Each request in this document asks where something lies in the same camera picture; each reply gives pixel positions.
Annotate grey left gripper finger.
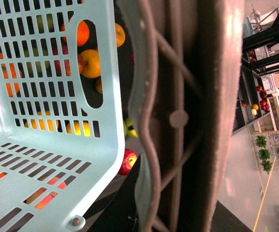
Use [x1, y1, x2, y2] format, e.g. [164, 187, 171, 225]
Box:
[119, 0, 245, 232]

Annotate light blue basket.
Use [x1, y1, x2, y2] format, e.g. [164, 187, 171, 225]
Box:
[0, 0, 124, 232]

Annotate yellow orange apple back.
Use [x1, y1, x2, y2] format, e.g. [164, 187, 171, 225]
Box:
[115, 23, 126, 47]

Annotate yellow orange apple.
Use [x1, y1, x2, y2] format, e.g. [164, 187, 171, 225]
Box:
[80, 49, 101, 78]
[115, 23, 126, 47]

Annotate green apple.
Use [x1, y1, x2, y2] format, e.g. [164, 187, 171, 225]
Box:
[123, 117, 138, 138]

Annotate yellow orange apple centre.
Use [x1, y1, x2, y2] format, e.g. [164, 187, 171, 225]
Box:
[80, 49, 101, 78]

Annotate small orange centre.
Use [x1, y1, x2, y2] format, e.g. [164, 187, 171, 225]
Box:
[77, 21, 90, 46]

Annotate red apple front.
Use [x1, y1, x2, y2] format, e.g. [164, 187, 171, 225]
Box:
[118, 149, 137, 175]

